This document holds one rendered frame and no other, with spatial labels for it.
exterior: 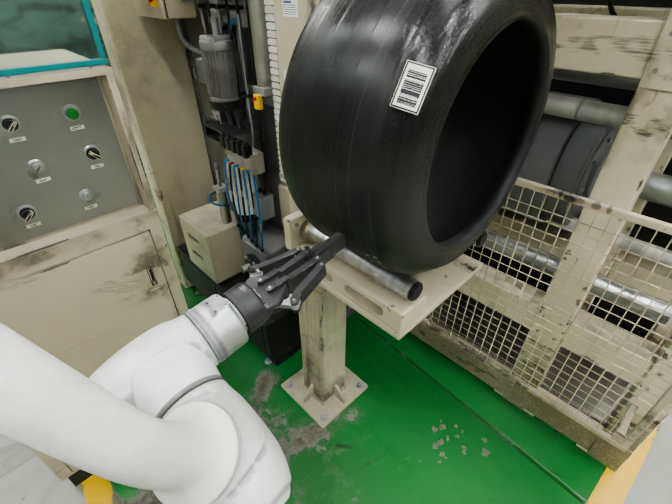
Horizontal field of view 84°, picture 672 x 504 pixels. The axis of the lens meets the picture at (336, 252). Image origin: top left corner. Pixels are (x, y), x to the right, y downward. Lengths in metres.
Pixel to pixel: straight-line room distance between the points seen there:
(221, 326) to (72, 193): 0.71
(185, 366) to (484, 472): 1.30
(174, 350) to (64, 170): 0.71
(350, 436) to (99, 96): 1.37
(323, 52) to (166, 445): 0.54
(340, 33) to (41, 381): 0.54
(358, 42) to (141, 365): 0.51
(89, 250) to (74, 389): 0.85
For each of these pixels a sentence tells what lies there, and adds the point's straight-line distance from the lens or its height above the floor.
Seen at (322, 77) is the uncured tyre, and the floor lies 1.31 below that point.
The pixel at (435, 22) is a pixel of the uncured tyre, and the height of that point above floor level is 1.38.
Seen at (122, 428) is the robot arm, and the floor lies 1.14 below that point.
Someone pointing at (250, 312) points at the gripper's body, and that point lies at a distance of 0.57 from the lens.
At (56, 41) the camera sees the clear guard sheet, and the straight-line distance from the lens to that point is 1.09.
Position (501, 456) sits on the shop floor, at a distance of 1.70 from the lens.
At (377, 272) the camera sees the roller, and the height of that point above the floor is 0.91.
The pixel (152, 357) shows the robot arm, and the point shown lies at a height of 1.04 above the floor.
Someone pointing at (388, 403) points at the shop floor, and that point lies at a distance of 1.70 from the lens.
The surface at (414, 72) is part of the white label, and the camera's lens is 0.54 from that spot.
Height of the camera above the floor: 1.43
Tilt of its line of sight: 36 degrees down
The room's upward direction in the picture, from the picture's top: straight up
